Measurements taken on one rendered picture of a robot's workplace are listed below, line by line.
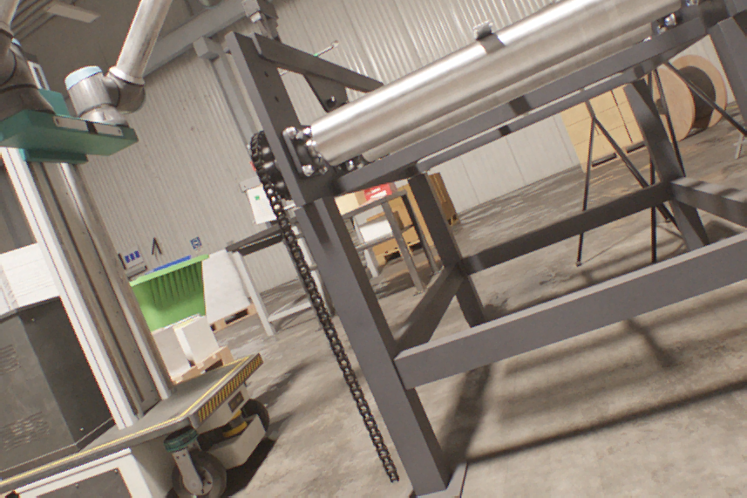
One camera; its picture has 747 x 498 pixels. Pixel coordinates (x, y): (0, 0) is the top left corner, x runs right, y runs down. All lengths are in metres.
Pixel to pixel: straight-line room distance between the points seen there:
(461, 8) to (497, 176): 3.45
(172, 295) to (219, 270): 4.43
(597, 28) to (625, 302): 0.55
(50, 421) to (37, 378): 0.15
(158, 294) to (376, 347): 2.87
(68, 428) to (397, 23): 11.09
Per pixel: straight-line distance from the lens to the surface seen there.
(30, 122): 2.04
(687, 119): 8.01
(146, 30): 2.63
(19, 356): 2.22
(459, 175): 11.95
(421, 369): 1.33
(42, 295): 5.12
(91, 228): 2.42
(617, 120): 9.12
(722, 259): 1.28
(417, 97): 1.22
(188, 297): 4.26
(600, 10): 1.22
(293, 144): 1.30
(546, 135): 11.84
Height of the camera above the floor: 0.66
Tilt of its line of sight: 2 degrees down
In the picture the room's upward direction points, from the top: 23 degrees counter-clockwise
